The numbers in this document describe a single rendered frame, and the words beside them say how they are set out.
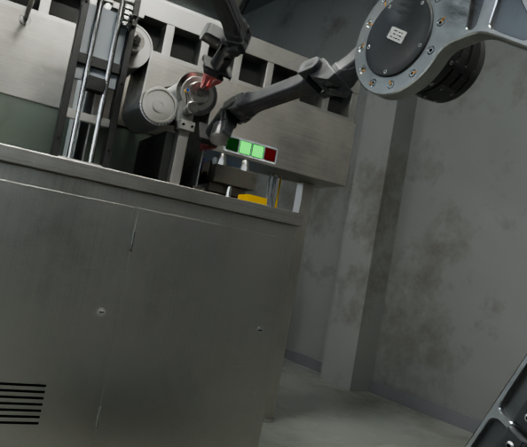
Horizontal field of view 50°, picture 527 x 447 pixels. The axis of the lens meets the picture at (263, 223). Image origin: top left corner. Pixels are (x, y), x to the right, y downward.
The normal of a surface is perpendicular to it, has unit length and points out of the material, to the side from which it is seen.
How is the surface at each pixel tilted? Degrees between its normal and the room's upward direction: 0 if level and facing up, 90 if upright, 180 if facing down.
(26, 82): 90
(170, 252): 90
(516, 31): 90
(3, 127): 90
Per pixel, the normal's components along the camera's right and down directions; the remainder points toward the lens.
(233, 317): 0.47, 0.02
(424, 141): -0.80, -0.18
